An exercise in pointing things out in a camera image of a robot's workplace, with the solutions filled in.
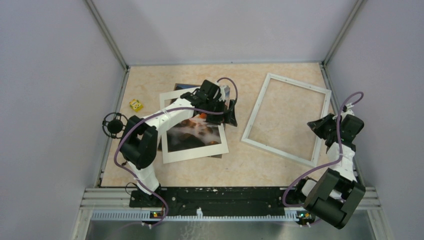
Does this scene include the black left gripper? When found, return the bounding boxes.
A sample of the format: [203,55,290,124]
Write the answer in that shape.
[204,98,237,127]

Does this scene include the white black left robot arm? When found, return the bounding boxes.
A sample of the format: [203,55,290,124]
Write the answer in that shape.
[115,80,238,207]

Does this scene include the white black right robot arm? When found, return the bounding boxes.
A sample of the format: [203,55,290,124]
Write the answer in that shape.
[293,113,366,229]

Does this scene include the white matted landscape photo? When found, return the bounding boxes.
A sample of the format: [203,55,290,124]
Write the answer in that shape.
[159,86,230,165]

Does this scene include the yellow small block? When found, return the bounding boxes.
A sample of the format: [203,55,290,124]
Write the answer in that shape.
[129,99,144,113]

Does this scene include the black microphone on tripod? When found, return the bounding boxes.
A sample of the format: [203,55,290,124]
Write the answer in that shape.
[101,112,129,139]

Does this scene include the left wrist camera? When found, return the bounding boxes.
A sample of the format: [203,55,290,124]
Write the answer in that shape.
[218,85,231,105]

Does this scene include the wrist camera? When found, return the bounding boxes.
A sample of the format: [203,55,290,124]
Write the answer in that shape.
[340,103,355,118]
[218,85,231,105]

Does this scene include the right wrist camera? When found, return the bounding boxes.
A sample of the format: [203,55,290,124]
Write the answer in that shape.
[340,103,355,118]

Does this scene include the white picture frame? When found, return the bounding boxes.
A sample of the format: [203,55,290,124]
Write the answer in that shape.
[241,73,332,168]

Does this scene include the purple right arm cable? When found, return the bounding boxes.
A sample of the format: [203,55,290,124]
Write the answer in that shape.
[282,91,365,209]

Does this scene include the brown frame backing board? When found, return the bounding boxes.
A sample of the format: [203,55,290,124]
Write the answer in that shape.
[158,83,231,159]

